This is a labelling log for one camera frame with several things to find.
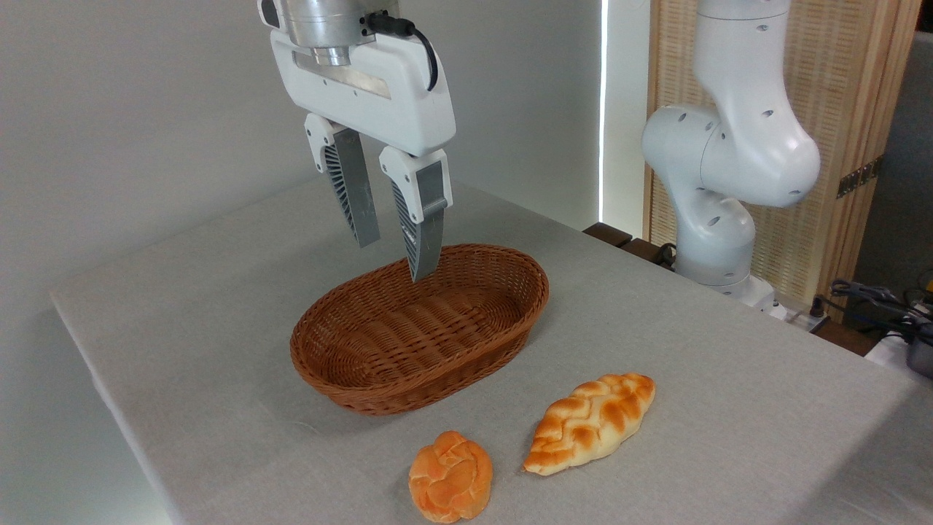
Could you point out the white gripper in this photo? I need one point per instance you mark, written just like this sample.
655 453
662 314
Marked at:
393 102

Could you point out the long braided bread loaf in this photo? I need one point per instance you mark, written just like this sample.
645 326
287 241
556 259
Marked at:
590 423

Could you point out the brown woven wicker basket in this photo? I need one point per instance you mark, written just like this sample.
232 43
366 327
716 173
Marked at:
408 343

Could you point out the round braided bread roll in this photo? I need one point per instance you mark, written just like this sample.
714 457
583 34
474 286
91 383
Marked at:
450 477

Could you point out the light grey tablecloth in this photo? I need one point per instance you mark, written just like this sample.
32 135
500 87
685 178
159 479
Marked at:
219 328

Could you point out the wooden bamboo folding screen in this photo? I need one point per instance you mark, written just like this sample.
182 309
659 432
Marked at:
838 73

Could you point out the metal screen hinge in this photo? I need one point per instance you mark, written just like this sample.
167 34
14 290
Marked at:
860 176

